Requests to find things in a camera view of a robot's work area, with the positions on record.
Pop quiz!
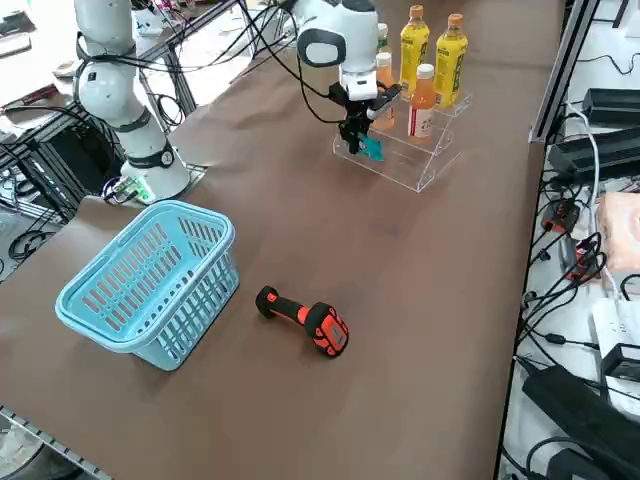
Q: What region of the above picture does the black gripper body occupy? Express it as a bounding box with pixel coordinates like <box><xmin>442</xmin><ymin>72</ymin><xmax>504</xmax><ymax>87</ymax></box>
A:
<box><xmin>339</xmin><ymin>99</ymin><xmax>376</xmax><ymax>127</ymax></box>

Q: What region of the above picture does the teal potato chips packet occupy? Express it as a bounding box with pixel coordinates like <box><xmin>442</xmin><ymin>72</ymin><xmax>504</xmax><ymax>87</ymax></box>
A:
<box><xmin>356</xmin><ymin>136</ymin><xmax>387</xmax><ymax>164</ymax></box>

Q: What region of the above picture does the orange black barcode scanner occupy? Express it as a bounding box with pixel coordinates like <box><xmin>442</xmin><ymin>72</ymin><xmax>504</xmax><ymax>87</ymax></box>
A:
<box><xmin>254</xmin><ymin>285</ymin><xmax>351</xmax><ymax>361</ymax></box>

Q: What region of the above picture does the clear acrylic stepped shelf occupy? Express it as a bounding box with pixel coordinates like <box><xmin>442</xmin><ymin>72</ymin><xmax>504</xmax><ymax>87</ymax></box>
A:
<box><xmin>331</xmin><ymin>88</ymin><xmax>474</xmax><ymax>194</ymax></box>

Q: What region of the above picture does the light blue plastic basket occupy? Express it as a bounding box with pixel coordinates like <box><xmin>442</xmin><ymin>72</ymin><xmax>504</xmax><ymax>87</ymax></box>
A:
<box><xmin>54</xmin><ymin>199</ymin><xmax>242</xmax><ymax>373</ymax></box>

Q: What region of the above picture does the orange juice bottle white cap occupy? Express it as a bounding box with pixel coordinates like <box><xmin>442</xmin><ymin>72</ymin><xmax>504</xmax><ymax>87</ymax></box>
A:
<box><xmin>373</xmin><ymin>51</ymin><xmax>398</xmax><ymax>133</ymax></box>
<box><xmin>406</xmin><ymin>62</ymin><xmax>437</xmax><ymax>140</ymax></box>

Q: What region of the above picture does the yellow bottle orange cap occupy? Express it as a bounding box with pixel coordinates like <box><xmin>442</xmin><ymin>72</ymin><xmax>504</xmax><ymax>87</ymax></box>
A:
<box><xmin>433</xmin><ymin>13</ymin><xmax>470</xmax><ymax>109</ymax></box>
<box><xmin>399</xmin><ymin>4</ymin><xmax>432</xmax><ymax>100</ymax></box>

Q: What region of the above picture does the black power supply box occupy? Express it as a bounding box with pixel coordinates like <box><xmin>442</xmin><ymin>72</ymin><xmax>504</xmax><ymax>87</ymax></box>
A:
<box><xmin>581</xmin><ymin>88</ymin><xmax>640</xmax><ymax>127</ymax></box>
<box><xmin>546</xmin><ymin>126</ymin><xmax>640</xmax><ymax>172</ymax></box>

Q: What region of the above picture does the peach plastic bag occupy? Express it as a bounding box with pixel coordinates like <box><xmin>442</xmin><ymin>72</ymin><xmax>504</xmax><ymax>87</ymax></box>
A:
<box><xmin>596</xmin><ymin>191</ymin><xmax>640</xmax><ymax>274</ymax></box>

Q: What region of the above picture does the white power adapter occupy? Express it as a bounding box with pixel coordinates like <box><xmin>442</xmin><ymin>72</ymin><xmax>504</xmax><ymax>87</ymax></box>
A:
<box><xmin>591</xmin><ymin>296</ymin><xmax>640</xmax><ymax>372</ymax></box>

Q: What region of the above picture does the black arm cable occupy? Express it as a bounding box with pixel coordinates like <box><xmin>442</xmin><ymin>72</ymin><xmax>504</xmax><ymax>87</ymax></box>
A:
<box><xmin>238</xmin><ymin>0</ymin><xmax>352</xmax><ymax>127</ymax></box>

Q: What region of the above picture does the aluminium profile post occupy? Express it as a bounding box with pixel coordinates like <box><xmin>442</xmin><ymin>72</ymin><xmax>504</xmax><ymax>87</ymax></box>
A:
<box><xmin>529</xmin><ymin>0</ymin><xmax>602</xmax><ymax>145</ymax></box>

